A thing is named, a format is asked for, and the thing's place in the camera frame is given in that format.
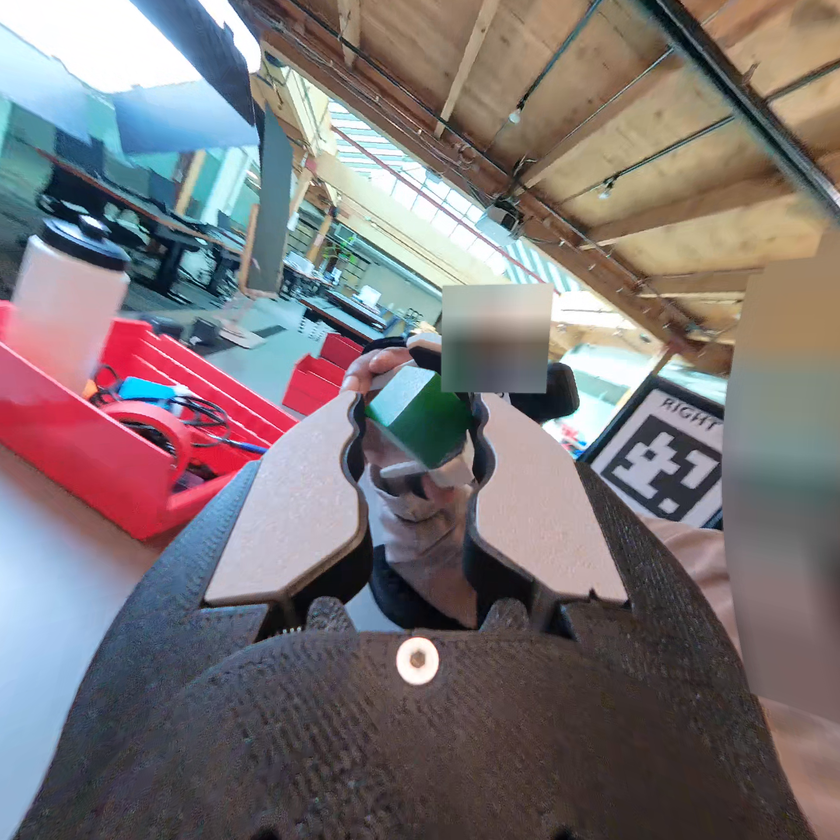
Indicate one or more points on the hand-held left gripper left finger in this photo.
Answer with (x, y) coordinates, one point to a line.
(289, 525)

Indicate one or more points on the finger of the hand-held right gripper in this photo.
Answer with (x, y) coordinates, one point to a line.
(453, 474)

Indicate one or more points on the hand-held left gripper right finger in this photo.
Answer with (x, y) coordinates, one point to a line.
(538, 525)

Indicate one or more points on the green block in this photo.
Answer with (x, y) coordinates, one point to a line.
(420, 417)

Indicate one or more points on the person's right hand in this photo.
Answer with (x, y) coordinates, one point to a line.
(374, 364)

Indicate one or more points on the blue pen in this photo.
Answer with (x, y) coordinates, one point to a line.
(249, 448)

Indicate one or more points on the red tape roll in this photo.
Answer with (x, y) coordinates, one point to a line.
(172, 430)

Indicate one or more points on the person's beige hoodie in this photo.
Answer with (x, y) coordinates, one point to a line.
(689, 564)

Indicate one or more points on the dark work table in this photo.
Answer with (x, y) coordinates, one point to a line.
(341, 313)

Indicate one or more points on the small blue case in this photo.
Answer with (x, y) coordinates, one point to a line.
(141, 388)

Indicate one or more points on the small black box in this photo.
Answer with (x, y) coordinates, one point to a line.
(202, 333)

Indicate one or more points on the large red plastic bin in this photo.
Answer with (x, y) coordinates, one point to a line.
(85, 459)

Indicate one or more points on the green potted plant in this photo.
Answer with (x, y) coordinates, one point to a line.
(338, 246)

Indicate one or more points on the white water bottle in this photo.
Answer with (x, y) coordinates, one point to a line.
(65, 308)

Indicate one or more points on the dark grey standing panel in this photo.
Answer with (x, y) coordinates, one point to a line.
(272, 203)

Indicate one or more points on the black ceiling beam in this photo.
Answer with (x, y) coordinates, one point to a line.
(748, 98)

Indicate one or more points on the studio light panel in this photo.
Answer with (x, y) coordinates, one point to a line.
(98, 46)

